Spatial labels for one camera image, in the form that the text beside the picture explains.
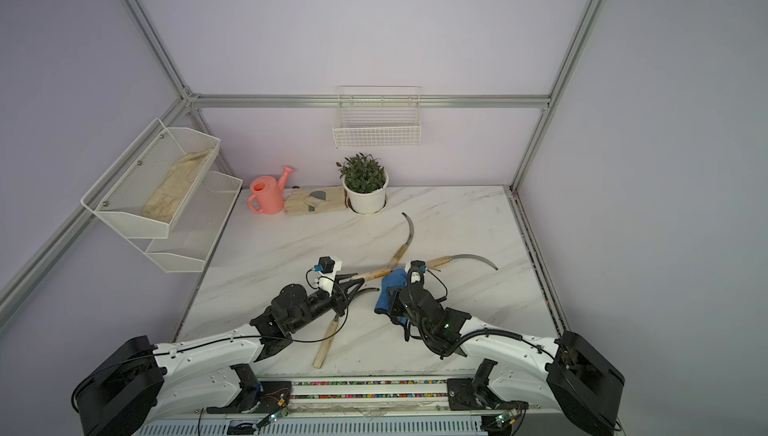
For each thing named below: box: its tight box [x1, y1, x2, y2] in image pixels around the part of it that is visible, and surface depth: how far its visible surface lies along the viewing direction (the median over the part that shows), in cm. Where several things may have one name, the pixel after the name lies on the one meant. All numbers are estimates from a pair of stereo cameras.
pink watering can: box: [248, 166, 294, 215], surface depth 110 cm
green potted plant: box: [336, 153, 386, 193], surface depth 103 cm
